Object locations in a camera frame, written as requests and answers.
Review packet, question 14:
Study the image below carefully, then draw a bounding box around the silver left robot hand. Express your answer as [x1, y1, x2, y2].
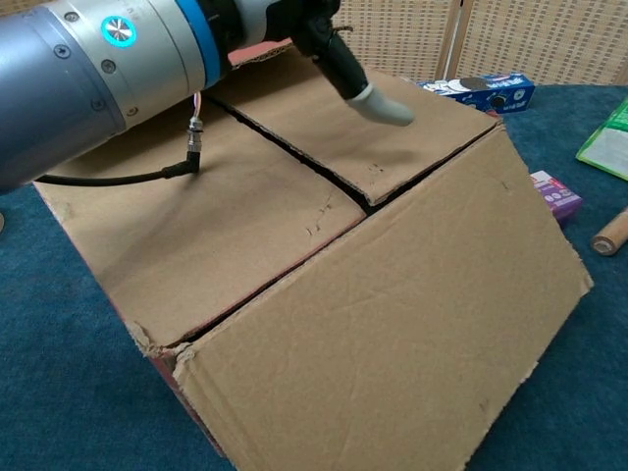
[200, 0, 417, 128]

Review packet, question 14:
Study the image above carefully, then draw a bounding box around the brown cardboard box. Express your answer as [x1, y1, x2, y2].
[31, 41, 595, 471]

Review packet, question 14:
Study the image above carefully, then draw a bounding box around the blue Oreo cookie pack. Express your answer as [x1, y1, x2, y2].
[416, 72, 537, 117]

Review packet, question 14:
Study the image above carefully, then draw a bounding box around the small purple box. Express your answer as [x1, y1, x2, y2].
[528, 170, 584, 232]

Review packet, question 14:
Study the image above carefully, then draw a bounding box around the green paper package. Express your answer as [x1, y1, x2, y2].
[574, 96, 628, 181]

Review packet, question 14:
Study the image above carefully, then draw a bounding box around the woven wooden folding screen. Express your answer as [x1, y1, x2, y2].
[0, 0, 628, 88]

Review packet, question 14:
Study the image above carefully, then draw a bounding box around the brown paper-wrapped stick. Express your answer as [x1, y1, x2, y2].
[590, 205, 628, 257]

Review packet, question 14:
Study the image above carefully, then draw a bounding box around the teal table cover cloth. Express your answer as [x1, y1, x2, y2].
[0, 82, 628, 471]

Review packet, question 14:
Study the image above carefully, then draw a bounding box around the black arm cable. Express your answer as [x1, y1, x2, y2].
[34, 91, 203, 187]

